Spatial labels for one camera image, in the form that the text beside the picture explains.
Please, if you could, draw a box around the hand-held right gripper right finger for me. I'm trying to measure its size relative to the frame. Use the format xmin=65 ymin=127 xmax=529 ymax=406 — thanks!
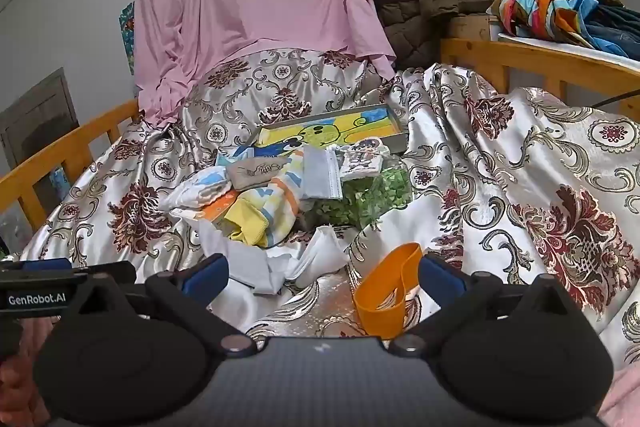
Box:
xmin=390 ymin=254 xmax=537 ymax=355

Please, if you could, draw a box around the floral satin blanket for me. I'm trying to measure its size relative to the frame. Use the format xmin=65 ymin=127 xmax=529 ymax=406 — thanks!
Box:
xmin=10 ymin=49 xmax=640 ymax=358

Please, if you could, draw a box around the dark blue cloth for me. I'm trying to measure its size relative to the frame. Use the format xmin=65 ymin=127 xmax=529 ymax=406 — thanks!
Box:
xmin=235 ymin=144 xmax=301 ymax=164

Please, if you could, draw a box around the green leafy plastic bag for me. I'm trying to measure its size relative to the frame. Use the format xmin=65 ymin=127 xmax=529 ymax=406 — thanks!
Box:
xmin=300 ymin=154 xmax=413 ymax=230

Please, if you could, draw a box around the colourful patterned cloth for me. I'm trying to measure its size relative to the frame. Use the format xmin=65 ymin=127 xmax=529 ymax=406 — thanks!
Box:
xmin=490 ymin=0 xmax=626 ymax=50

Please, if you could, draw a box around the black cable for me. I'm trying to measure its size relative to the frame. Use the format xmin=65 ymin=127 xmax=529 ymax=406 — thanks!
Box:
xmin=587 ymin=89 xmax=640 ymax=108

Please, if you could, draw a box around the blue garment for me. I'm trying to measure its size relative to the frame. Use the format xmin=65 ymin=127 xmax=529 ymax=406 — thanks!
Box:
xmin=570 ymin=0 xmax=640 ymax=58

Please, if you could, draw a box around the plywood board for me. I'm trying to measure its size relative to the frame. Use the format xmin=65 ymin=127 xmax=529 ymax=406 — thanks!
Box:
xmin=447 ymin=14 xmax=501 ymax=42

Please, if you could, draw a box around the striped yellow blue towel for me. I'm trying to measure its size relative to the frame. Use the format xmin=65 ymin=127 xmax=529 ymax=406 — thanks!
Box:
xmin=222 ymin=147 xmax=307 ymax=248

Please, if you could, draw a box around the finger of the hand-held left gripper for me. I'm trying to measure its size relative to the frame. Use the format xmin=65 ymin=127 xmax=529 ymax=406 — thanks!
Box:
xmin=0 ymin=258 xmax=137 ymax=286

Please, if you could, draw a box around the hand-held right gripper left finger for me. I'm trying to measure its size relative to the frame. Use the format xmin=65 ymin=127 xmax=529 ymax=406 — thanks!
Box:
xmin=120 ymin=253 xmax=256 ymax=355

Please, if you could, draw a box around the person's left forearm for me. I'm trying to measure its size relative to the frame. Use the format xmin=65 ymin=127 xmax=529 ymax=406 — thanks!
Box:
xmin=0 ymin=314 xmax=58 ymax=410

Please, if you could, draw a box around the cartoon printed pouch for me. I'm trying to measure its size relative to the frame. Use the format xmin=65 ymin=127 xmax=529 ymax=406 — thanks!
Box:
xmin=327 ymin=136 xmax=391 ymax=180

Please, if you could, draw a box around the blue face mask packet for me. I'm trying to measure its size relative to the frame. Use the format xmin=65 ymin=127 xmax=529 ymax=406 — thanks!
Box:
xmin=302 ymin=147 xmax=346 ymax=200

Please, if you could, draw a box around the wooden bed frame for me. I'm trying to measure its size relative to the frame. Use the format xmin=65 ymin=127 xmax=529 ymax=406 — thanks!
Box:
xmin=0 ymin=37 xmax=640 ymax=228

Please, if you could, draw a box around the wall poster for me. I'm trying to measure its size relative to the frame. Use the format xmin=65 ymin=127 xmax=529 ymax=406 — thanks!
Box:
xmin=119 ymin=2 xmax=138 ymax=75

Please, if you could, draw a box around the white crumpled cloth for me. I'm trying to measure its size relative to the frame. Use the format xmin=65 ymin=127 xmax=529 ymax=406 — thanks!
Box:
xmin=197 ymin=219 xmax=351 ymax=295

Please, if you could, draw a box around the metal box with cartoon picture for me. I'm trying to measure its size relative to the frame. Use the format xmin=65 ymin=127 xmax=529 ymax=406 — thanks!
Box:
xmin=252 ymin=103 xmax=405 ymax=158

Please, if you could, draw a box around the grey door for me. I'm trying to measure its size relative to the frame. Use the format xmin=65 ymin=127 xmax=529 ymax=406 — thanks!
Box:
xmin=0 ymin=67 xmax=81 ymax=168

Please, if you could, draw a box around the grey fabric pouch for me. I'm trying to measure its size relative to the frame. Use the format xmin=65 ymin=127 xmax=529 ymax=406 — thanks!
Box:
xmin=225 ymin=157 xmax=293 ymax=192

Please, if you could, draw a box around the orange elastic band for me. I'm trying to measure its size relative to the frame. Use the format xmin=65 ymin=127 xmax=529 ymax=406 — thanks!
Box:
xmin=352 ymin=243 xmax=426 ymax=340

